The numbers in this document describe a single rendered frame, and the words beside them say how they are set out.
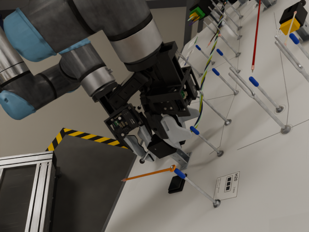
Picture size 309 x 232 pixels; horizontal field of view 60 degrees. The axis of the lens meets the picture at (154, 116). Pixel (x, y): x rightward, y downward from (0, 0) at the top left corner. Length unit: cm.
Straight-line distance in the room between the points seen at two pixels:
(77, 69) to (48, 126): 173
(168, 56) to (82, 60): 28
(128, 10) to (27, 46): 15
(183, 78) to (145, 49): 8
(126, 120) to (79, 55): 18
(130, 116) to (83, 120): 172
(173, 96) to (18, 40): 23
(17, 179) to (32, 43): 144
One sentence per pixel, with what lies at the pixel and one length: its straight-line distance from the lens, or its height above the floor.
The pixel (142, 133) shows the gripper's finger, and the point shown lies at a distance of 64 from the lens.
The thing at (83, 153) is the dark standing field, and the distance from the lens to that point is 206.
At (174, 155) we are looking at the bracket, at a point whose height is 108.
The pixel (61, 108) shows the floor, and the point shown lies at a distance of 248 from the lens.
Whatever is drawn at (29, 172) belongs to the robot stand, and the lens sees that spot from 180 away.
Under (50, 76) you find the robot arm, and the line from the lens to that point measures 71.
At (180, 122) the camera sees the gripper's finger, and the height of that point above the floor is 117.
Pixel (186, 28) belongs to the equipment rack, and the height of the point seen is 94.
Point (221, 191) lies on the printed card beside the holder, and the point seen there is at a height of 115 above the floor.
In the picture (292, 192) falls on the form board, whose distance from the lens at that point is 40.
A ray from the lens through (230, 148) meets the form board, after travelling 53.
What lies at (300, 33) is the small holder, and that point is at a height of 130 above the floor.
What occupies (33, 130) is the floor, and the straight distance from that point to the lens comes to 236.
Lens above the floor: 155
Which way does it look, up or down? 43 degrees down
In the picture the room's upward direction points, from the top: straight up
